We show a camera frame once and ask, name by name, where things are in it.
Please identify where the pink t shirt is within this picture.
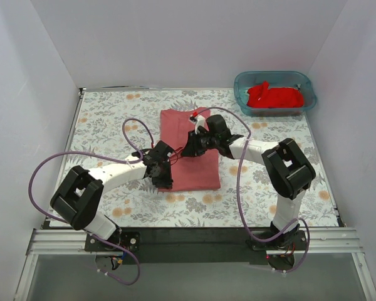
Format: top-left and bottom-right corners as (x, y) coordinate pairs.
(158, 109), (221, 193)

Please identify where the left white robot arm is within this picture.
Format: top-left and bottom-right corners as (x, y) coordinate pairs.
(50, 141), (174, 251)

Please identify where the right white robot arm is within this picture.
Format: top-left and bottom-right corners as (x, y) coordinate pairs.
(181, 113), (316, 249)

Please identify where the floral table mat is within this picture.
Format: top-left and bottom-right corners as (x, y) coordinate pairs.
(63, 89), (338, 227)

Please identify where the teal plastic bin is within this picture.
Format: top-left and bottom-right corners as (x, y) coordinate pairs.
(234, 71), (317, 117)

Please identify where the red t shirt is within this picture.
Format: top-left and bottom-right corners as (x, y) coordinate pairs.
(246, 82), (305, 108)

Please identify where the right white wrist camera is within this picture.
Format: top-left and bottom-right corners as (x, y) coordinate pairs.
(189, 114), (206, 134)

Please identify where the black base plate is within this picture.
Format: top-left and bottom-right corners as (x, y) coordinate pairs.
(84, 227), (310, 266)

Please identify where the aluminium frame rail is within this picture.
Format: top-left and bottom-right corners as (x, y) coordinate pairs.
(15, 228), (376, 300)

